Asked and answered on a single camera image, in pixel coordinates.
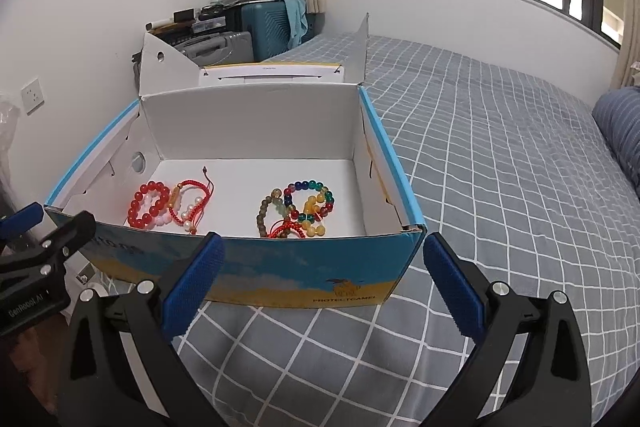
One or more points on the light blue cloth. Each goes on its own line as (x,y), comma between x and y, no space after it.
(295,19)

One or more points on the grey checked bed sheet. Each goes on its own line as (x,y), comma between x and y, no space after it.
(475,157)

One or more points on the white wall socket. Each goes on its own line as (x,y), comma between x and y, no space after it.
(32,96)

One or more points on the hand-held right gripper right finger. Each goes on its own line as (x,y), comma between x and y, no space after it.
(455,287)

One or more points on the blue cardboard shoe box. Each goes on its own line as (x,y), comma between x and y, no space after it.
(250,127)

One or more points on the blue striped pillow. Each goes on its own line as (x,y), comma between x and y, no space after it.
(617,127)

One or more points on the grey suitcase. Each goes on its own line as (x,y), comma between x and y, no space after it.
(220,47)

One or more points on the stack of flat books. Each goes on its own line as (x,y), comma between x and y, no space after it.
(165,26)

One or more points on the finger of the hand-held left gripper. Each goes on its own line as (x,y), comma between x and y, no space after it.
(70,229)
(22,219)

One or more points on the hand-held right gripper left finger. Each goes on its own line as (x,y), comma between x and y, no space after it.
(192,287)

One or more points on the clear plastic bag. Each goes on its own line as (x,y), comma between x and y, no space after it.
(6,122)

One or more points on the small black box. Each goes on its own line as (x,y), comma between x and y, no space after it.
(183,15)

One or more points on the teal suitcase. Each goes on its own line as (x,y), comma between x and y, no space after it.
(265,32)

